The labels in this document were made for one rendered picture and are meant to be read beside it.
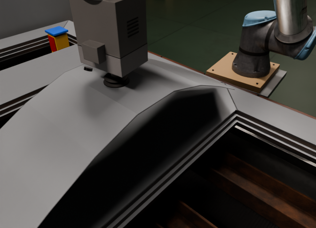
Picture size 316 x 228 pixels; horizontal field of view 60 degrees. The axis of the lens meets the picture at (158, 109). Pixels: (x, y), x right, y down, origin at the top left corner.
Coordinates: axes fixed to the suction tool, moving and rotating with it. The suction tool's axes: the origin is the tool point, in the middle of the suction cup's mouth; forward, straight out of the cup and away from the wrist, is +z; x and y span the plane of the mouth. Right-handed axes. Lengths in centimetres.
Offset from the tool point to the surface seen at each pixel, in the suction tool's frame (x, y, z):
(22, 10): 32, -77, 8
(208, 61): 204, -69, 102
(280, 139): 24.3, 24.8, 17.8
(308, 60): 262, 13, 102
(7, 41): 20, -72, 16
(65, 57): 23, -44, 16
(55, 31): 30, -56, 12
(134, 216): -8.9, 9.3, 17.8
